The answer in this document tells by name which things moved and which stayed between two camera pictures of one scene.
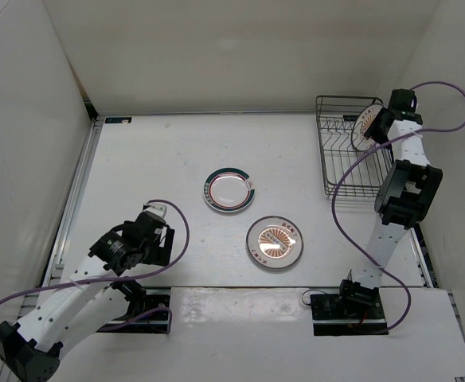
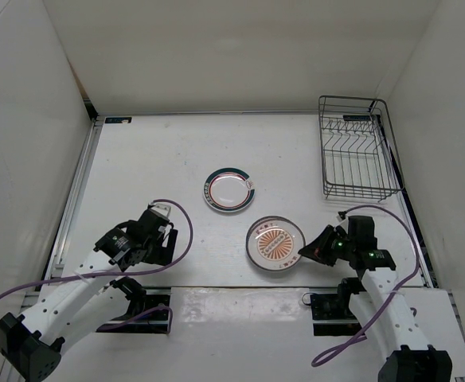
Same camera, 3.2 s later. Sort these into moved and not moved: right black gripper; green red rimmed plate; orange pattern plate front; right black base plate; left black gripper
Moved: right black gripper
Not moved: left black gripper; right black base plate; green red rimmed plate; orange pattern plate front
